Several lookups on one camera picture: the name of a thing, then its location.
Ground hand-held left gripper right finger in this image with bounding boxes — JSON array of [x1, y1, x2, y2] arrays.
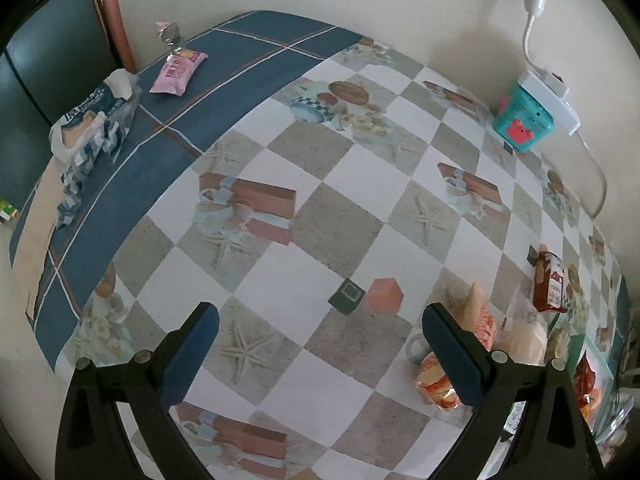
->
[[421, 302, 603, 480]]

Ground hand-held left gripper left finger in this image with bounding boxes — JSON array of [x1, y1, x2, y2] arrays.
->
[[55, 301, 220, 480]]

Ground orange chips packet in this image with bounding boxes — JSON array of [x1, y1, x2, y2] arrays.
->
[[414, 281, 501, 411]]

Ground round bun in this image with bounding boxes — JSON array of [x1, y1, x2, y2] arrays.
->
[[500, 292, 548, 368]]

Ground round cake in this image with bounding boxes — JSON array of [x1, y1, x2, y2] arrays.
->
[[546, 310, 583, 363]]

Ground small red drink carton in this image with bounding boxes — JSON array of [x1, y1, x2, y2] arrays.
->
[[531, 250, 571, 314]]

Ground white tray with teal rim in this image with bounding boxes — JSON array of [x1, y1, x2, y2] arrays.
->
[[562, 332, 631, 441]]

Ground red snack packet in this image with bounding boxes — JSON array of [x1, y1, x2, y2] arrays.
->
[[572, 352, 608, 416]]

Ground blue white bread bag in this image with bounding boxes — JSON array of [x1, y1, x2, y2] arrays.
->
[[48, 69, 142, 231]]

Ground teal toy box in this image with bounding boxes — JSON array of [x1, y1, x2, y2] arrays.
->
[[492, 80, 556, 153]]

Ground small pink candy packet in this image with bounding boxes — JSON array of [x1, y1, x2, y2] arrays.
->
[[150, 49, 208, 96]]

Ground white power strip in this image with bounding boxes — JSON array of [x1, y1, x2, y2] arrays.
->
[[517, 69, 582, 136]]

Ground clear candy wrapper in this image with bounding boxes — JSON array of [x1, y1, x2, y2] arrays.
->
[[155, 21, 187, 56]]

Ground grey power cable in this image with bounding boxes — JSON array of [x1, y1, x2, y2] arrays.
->
[[575, 130, 608, 218]]

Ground dark chair with wooden frame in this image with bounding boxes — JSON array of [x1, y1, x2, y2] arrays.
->
[[0, 0, 136, 206]]

